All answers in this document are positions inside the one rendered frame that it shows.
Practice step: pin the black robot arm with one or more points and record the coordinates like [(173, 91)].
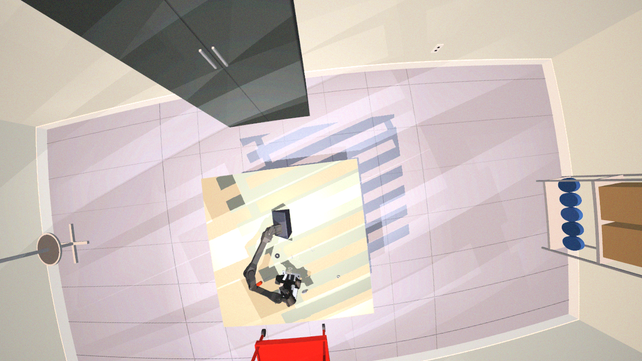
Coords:
[(250, 271)]

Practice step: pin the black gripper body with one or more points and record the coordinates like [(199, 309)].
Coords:
[(297, 283)]

